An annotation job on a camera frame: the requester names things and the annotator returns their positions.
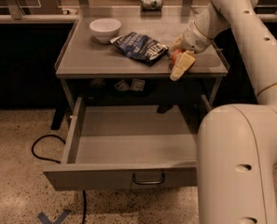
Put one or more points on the blue tape floor marking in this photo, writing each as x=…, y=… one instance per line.
x=59, y=219

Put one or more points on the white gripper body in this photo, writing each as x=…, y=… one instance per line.
x=193, y=40

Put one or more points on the red apple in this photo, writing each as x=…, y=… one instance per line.
x=183, y=59

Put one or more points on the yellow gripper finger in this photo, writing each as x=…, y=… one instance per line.
x=177, y=44
x=176, y=73

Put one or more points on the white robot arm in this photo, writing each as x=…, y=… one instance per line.
x=237, y=144

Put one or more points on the metal drawer handle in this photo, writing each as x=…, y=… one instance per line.
x=148, y=179

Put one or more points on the dark blue chip bag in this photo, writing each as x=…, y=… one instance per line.
x=141, y=48

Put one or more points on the white label tag right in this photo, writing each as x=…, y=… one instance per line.
x=137, y=85

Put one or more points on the grey metal cabinet table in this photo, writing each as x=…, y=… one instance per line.
x=84, y=57

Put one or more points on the open grey top drawer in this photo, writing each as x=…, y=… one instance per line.
x=106, y=145

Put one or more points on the white label tag left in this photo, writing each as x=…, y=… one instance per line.
x=122, y=85

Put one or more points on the crumpled white green can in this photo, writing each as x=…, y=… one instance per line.
x=151, y=4

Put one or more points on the white label tag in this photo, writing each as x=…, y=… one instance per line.
x=122, y=85
x=137, y=85

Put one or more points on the white ceramic bowl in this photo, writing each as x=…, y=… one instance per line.
x=105, y=29

